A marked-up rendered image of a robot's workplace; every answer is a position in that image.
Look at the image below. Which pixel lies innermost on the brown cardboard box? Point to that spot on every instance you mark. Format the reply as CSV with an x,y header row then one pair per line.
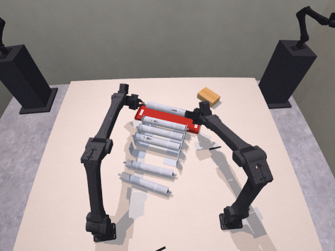
x,y
208,95

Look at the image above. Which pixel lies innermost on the red scrap tray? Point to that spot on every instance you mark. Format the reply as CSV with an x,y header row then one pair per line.
x,y
193,128

